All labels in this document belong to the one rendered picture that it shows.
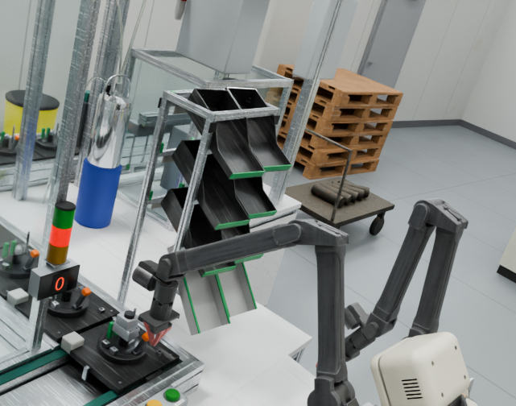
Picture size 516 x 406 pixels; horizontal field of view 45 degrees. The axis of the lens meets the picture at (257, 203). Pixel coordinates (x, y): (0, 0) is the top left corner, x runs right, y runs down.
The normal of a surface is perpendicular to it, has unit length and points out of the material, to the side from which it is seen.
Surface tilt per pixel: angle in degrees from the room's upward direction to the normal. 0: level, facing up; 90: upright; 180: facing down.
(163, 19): 90
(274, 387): 0
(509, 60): 90
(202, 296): 45
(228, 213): 25
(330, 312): 79
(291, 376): 0
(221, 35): 90
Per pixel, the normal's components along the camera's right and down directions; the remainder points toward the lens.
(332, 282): -0.44, 0.01
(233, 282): 0.67, -0.31
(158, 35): 0.70, 0.44
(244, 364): 0.27, -0.89
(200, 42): -0.56, 0.17
